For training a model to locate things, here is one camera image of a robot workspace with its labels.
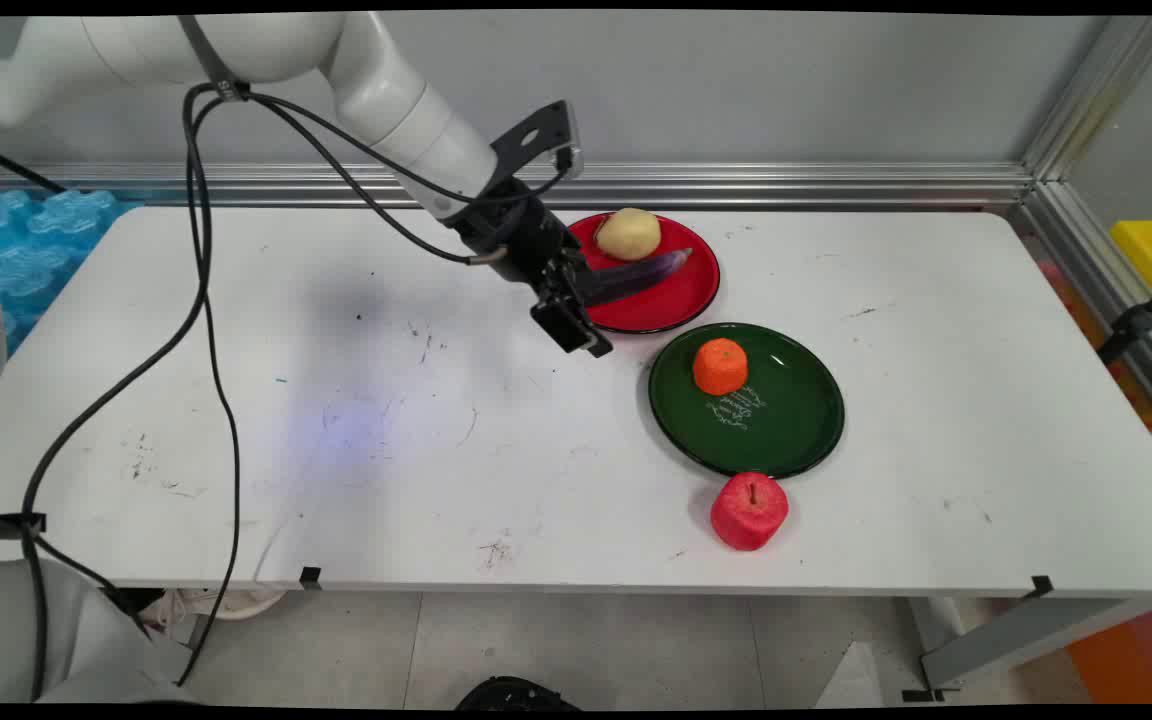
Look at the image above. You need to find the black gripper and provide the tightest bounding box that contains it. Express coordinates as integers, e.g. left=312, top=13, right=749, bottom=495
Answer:
left=444, top=178, right=615, bottom=359

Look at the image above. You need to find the orange fruit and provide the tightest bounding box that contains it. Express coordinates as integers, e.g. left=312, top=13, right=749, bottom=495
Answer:
left=692, top=338, right=750, bottom=397

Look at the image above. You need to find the purple eggplant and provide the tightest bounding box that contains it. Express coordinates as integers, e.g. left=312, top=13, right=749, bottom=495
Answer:
left=576, top=248, right=695, bottom=309

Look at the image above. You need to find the yellow potato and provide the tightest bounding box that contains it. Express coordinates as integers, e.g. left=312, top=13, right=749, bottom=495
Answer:
left=594, top=208, right=663, bottom=262

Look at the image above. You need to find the red round plate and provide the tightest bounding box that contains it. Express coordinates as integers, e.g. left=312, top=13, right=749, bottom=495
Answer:
left=566, top=212, right=721, bottom=335

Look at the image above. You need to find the green round plate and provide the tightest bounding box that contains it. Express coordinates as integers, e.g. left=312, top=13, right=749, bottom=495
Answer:
left=648, top=322, right=846, bottom=480

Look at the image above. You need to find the red apple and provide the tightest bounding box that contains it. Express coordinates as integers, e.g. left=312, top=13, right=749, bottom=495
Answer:
left=710, top=472, right=790, bottom=552

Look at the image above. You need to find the black round object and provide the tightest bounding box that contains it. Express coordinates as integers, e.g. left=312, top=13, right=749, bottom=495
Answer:
left=454, top=676, right=583, bottom=712

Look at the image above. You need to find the blue foam mat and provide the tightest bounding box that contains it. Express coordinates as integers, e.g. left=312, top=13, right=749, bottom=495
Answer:
left=0, top=188, right=143, bottom=357

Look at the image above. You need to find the grey table leg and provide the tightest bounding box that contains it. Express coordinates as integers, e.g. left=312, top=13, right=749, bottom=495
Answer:
left=919, top=597, right=1142, bottom=693

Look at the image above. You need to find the black clamp stand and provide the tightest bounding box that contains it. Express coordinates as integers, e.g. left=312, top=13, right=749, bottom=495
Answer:
left=1096, top=266, right=1152, bottom=367

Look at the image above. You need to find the orange box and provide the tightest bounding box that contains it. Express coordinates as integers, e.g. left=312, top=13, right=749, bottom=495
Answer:
left=1066, top=600, right=1152, bottom=705

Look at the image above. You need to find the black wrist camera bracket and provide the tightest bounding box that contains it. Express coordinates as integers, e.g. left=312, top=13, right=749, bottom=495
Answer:
left=489, top=100, right=585, bottom=183

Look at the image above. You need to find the horizontal aluminium frame rail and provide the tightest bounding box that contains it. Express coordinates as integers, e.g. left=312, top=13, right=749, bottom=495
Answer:
left=0, top=160, right=1037, bottom=212

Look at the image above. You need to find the long black cable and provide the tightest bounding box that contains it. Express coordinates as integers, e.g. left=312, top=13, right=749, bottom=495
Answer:
left=174, top=84, right=497, bottom=689
left=20, top=84, right=212, bottom=703

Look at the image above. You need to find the side aluminium frame rail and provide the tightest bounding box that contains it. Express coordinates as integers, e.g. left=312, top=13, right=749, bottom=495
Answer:
left=1008, top=180, right=1152, bottom=446

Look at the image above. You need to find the slanted aluminium frame post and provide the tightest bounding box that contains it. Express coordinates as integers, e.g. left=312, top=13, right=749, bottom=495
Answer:
left=1021, top=15, right=1152, bottom=183

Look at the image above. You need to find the thin black cable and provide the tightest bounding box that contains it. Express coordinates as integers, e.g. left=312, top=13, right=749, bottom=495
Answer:
left=0, top=147, right=69, bottom=196

